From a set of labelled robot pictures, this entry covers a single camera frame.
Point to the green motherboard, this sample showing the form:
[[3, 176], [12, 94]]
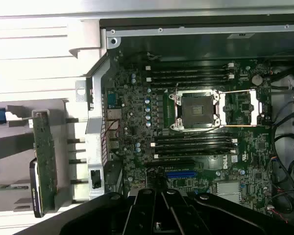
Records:
[[137, 110]]

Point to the blue expansion slot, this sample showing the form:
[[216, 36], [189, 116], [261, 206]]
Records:
[[181, 174]]

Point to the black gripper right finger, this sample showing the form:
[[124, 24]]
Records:
[[181, 220]]

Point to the silver socket cover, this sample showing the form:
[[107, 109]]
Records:
[[256, 110]]

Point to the grey parts rack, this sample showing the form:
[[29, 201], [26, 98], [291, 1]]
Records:
[[19, 123]]

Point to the dark grey open PC case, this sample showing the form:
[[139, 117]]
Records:
[[137, 30]]

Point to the silver chipset heatsink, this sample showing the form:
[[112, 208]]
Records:
[[228, 193]]

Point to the CPU socket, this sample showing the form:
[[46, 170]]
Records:
[[198, 110]]

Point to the black RAM slot white latches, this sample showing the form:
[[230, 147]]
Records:
[[186, 68], [193, 143], [193, 154], [186, 78]]

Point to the thin metal locking lever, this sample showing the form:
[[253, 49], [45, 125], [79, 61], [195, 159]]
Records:
[[177, 88]]

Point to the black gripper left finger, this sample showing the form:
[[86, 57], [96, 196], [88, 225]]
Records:
[[142, 215]]

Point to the silver coin battery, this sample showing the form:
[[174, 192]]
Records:
[[257, 79]]

